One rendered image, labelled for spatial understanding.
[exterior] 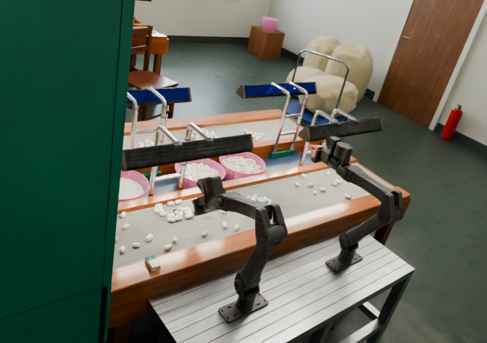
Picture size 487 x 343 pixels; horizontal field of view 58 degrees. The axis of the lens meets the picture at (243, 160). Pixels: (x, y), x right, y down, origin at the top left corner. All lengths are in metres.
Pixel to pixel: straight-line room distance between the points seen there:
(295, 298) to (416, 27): 5.32
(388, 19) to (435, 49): 0.90
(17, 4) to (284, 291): 1.39
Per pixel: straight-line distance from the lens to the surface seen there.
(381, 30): 7.05
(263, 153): 2.76
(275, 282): 1.90
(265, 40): 7.67
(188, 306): 1.72
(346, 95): 5.10
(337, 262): 2.10
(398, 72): 6.82
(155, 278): 1.67
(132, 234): 1.88
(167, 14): 7.49
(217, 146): 1.88
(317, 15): 7.83
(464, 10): 6.43
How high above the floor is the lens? 1.92
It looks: 27 degrees down
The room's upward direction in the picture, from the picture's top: 13 degrees clockwise
